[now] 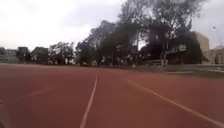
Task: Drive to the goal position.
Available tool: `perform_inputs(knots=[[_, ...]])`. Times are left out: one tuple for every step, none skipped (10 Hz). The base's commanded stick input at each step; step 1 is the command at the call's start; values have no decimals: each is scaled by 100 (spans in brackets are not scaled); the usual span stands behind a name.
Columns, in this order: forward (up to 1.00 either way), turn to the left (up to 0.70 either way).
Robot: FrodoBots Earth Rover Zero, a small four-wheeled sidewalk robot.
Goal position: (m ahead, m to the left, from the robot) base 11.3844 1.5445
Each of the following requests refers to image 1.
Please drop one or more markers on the low pale building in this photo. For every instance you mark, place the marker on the low pale building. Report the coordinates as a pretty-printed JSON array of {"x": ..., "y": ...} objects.
[{"x": 216, "y": 55}]

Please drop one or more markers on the pale paved strip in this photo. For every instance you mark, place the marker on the pale paved strip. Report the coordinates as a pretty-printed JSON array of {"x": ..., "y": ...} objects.
[{"x": 200, "y": 70}]

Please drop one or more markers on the row of dark trees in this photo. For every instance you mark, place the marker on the row of dark trees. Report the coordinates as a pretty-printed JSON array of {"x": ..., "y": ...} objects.
[{"x": 126, "y": 40}]

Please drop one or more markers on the dark building with pale wall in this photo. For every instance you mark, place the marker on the dark building with pale wall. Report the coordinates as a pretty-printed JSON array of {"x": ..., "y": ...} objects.
[{"x": 186, "y": 50}]

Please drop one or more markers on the red running track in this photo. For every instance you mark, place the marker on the red running track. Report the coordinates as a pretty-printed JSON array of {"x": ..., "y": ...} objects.
[{"x": 133, "y": 106}]

